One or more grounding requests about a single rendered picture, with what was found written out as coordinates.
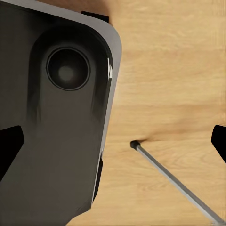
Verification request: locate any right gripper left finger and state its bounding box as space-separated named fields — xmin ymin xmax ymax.
xmin=0 ymin=125 xmax=24 ymax=181

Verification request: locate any camera tripod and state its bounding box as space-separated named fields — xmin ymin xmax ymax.
xmin=130 ymin=141 xmax=226 ymax=226

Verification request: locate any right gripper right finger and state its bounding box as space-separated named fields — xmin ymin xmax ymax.
xmin=211 ymin=125 xmax=226 ymax=163

